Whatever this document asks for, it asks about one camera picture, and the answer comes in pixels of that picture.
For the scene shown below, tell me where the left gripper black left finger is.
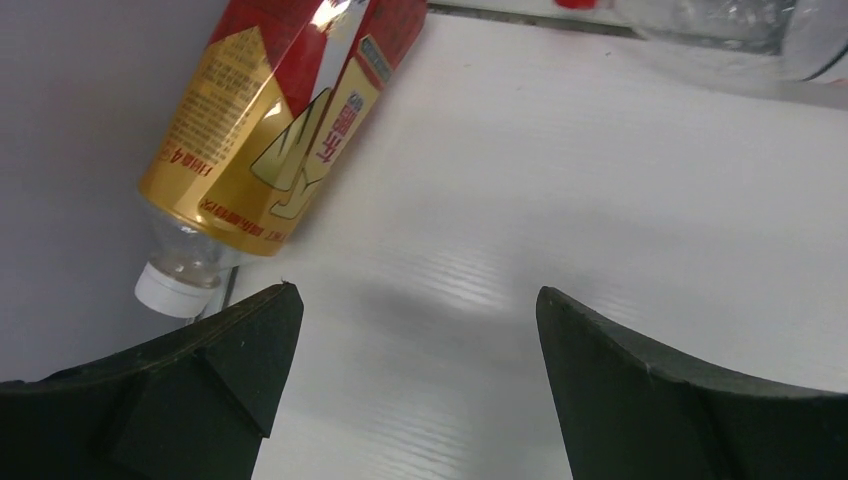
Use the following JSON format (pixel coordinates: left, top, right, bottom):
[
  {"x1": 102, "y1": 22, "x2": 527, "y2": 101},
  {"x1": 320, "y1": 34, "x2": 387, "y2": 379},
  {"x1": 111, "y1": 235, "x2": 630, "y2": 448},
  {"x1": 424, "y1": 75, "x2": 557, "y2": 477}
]
[{"x1": 1, "y1": 282, "x2": 304, "y2": 479}]

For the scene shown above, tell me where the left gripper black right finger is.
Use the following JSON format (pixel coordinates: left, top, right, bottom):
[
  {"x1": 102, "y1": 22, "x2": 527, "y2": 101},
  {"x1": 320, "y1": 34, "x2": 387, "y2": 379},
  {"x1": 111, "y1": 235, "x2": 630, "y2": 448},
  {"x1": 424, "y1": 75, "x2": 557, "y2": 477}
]
[{"x1": 536, "y1": 286, "x2": 847, "y2": 479}]

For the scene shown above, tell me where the amber tea bottle red label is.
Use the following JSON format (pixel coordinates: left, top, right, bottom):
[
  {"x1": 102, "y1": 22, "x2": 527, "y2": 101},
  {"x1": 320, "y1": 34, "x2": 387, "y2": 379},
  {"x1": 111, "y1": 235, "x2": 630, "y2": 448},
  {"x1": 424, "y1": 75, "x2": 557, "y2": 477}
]
[{"x1": 135, "y1": 1, "x2": 428, "y2": 319}]

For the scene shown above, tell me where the red cap bottle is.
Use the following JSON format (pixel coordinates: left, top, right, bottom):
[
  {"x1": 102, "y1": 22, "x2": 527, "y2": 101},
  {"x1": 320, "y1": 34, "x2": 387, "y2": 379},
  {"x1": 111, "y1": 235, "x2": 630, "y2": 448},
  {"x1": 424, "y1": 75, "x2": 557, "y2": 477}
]
[{"x1": 557, "y1": 0, "x2": 847, "y2": 87}]

